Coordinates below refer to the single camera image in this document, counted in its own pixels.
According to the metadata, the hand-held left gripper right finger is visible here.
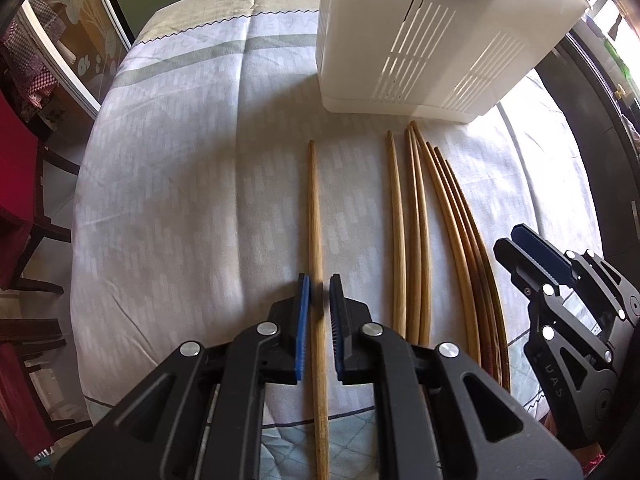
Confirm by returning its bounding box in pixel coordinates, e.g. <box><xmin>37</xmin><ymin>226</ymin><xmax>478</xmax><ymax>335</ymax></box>
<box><xmin>329</xmin><ymin>273</ymin><xmax>584</xmax><ymax>480</ymax></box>

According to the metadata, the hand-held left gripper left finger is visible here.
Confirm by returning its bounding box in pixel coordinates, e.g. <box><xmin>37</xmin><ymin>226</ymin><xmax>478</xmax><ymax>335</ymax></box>
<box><xmin>54</xmin><ymin>273</ymin><xmax>312</xmax><ymax>480</ymax></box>

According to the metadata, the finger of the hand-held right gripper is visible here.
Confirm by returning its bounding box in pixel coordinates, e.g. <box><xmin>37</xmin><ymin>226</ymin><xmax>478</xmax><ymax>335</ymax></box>
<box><xmin>510</xmin><ymin>223</ymin><xmax>640</xmax><ymax>322</ymax></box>
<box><xmin>493</xmin><ymin>237</ymin><xmax>615</xmax><ymax>397</ymax></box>

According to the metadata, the light wooden chopstick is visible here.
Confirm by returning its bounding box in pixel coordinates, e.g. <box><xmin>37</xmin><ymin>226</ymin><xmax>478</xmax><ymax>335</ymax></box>
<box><xmin>403</xmin><ymin>129</ymin><xmax>422</xmax><ymax>345</ymax></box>
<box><xmin>408</xmin><ymin>126</ymin><xmax>433</xmax><ymax>346</ymax></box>
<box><xmin>307</xmin><ymin>140</ymin><xmax>331</xmax><ymax>480</ymax></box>
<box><xmin>385</xmin><ymin>130</ymin><xmax>407</xmax><ymax>335</ymax></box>

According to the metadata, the white plastic utensil holder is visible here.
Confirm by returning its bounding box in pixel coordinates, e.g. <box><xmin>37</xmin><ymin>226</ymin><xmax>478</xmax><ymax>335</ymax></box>
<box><xmin>315</xmin><ymin>0</ymin><xmax>591</xmax><ymax>124</ymax></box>

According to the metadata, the black kitchen counter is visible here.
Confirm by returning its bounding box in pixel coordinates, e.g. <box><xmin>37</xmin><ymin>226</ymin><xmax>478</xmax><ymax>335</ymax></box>
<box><xmin>535</xmin><ymin>25</ymin><xmax>640</xmax><ymax>281</ymax></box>

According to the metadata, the red cushioned wooden chair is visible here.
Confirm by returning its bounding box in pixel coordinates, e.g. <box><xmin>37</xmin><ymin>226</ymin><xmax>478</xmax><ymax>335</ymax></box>
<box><xmin>0</xmin><ymin>317</ymin><xmax>95</xmax><ymax>458</ymax></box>
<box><xmin>0</xmin><ymin>90</ymin><xmax>83</xmax><ymax>296</ymax></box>

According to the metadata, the floral frosted sliding door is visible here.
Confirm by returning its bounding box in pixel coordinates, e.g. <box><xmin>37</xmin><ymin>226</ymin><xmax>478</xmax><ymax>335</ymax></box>
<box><xmin>20</xmin><ymin>0</ymin><xmax>133</xmax><ymax>121</ymax></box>

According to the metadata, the red checkered hanging cloth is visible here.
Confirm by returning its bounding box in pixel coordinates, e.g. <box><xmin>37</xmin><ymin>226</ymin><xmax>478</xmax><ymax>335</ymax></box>
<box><xmin>0</xmin><ymin>0</ymin><xmax>66</xmax><ymax>111</ymax></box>

